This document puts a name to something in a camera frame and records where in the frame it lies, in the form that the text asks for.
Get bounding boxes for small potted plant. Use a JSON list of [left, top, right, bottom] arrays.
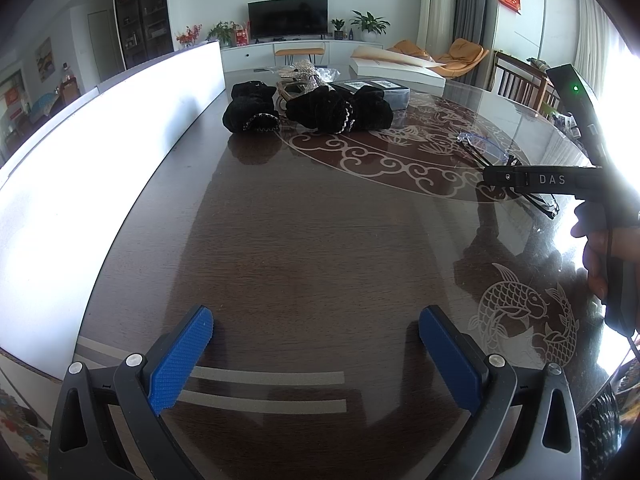
[[331, 18, 345, 40]]

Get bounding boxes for silver foil package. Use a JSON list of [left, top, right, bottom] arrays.
[[277, 60, 340, 102]]

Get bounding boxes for orange lounge chair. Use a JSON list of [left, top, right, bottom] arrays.
[[390, 38, 489, 79]]

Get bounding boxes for green potted plant right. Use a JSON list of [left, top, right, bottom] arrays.
[[352, 10, 390, 42]]

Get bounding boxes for dark grey rectangular box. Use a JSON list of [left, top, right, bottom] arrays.
[[331, 79, 410, 112]]

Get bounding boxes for white flat carton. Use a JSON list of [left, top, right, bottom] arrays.
[[349, 46, 446, 88]]

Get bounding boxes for white tv cabinet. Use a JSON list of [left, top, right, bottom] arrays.
[[221, 39, 383, 73]]

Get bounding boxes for green potted plant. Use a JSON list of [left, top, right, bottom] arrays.
[[352, 10, 390, 42], [206, 21, 239, 48]]

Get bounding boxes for grey curtain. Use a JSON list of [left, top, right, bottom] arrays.
[[451, 0, 501, 61]]

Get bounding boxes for black television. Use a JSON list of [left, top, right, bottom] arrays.
[[247, 0, 329, 40]]

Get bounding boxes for black velvet pouch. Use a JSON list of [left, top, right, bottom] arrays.
[[285, 86, 394, 134], [222, 80, 280, 136]]

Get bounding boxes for green potted plant left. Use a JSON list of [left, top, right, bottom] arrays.
[[206, 21, 239, 48]]

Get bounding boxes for wooden stool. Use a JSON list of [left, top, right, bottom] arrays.
[[274, 47, 326, 65]]

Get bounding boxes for person's right hand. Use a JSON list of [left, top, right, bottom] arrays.
[[572, 202, 639, 309]]

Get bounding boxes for wooden dining chair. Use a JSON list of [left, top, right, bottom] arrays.
[[487, 51, 560, 117]]

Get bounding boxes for dark display cabinet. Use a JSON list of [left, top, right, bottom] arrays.
[[113, 0, 174, 70]]

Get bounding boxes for white storage box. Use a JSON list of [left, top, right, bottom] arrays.
[[1, 42, 226, 378]]

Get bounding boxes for red flower vase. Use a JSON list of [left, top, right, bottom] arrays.
[[176, 24, 202, 49]]

